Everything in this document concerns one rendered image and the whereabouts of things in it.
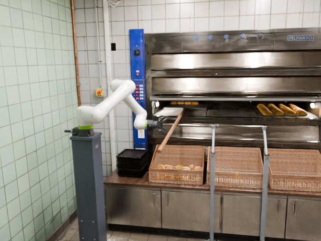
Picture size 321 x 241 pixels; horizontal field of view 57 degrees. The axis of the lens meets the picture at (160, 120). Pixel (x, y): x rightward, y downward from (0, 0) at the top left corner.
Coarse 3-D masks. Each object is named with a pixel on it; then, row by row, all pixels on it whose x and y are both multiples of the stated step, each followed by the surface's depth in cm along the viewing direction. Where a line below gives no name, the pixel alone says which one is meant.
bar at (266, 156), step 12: (264, 132) 283; (264, 144) 277; (264, 156) 270; (264, 168) 270; (264, 180) 272; (264, 192) 275; (264, 204) 277; (264, 216) 279; (264, 228) 282; (204, 240) 302; (216, 240) 300; (264, 240) 284
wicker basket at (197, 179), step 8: (160, 144) 344; (168, 152) 342; (176, 152) 340; (192, 152) 337; (200, 152) 335; (152, 160) 316; (160, 160) 342; (168, 160) 341; (176, 160) 339; (184, 160) 338; (192, 160) 336; (200, 160) 335; (152, 168) 302; (160, 176) 302; (168, 176) 301; (184, 176) 298; (200, 176) 295; (184, 184) 299; (192, 184) 297; (200, 184) 296
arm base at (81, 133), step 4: (76, 128) 251; (92, 128) 251; (72, 132) 252; (76, 132) 250; (80, 132) 247; (84, 132) 246; (88, 132) 248; (92, 132) 250; (80, 136) 247; (84, 136) 246; (88, 136) 247
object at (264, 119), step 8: (216, 120) 330; (224, 120) 328; (232, 120) 326; (240, 120) 325; (248, 120) 323; (256, 120) 322; (264, 120) 320; (272, 120) 319; (280, 120) 317; (288, 120) 316; (296, 120) 314; (304, 120) 313; (312, 120) 311; (320, 120) 310
